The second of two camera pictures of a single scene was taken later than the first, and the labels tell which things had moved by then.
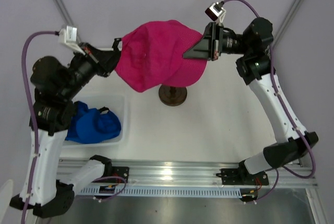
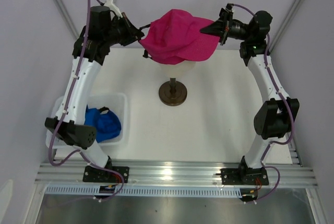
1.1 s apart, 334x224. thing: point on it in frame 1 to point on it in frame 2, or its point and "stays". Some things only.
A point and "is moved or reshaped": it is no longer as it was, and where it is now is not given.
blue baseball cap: [92, 125] stays
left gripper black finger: [107, 60] to [131, 33]
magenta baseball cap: [152, 55] is moved or reshaped
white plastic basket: [116, 103] stays
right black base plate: [242, 176] stays
